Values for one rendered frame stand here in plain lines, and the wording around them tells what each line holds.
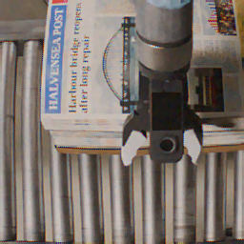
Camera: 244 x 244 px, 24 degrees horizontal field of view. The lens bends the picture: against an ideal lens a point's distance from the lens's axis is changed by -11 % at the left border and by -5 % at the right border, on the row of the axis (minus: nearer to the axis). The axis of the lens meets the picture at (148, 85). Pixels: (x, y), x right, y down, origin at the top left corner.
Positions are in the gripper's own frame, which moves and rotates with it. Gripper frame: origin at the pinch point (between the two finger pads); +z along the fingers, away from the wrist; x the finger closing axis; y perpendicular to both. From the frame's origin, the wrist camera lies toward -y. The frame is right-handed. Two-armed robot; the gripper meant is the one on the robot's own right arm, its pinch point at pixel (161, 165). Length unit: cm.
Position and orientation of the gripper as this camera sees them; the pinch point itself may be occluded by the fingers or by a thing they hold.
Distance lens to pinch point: 94.6
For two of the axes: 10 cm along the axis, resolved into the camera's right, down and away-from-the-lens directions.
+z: 0.0, 7.5, 6.6
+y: 0.0, -6.6, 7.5
